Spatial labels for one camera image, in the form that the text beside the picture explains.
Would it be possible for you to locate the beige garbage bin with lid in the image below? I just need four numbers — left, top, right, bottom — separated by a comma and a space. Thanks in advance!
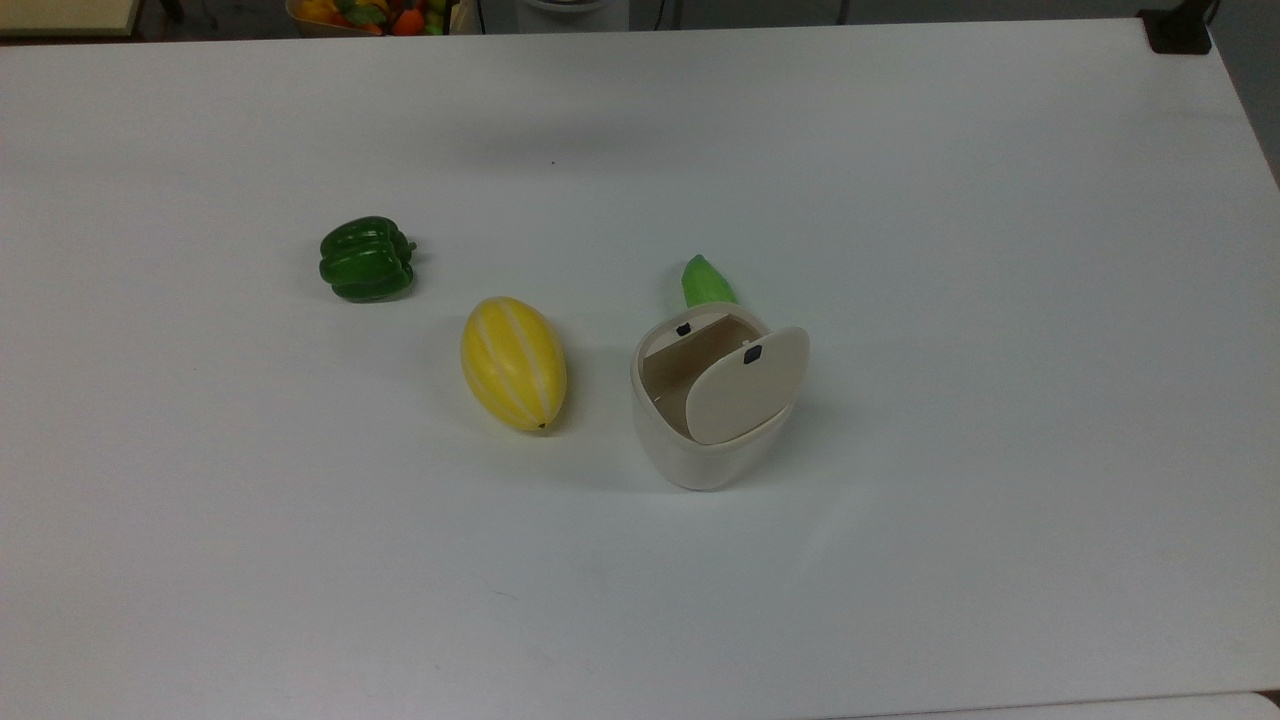
630, 303, 811, 492

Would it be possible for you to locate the light green toy pea pod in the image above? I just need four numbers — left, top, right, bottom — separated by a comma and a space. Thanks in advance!
681, 254, 739, 310

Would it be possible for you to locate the yellow striped toy melon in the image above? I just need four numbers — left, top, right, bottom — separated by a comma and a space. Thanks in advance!
460, 296, 568, 433

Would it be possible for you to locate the green toy bell pepper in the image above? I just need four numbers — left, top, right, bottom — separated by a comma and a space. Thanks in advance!
319, 216, 418, 303

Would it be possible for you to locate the basket of toy vegetables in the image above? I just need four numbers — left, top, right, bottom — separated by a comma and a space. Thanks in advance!
285, 0, 461, 38

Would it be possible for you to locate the black table clamp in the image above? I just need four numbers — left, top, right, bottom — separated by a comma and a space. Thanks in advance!
1138, 0, 1217, 55

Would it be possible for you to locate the pale yellow board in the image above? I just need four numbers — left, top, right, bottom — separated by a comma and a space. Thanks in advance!
0, 0, 143, 38

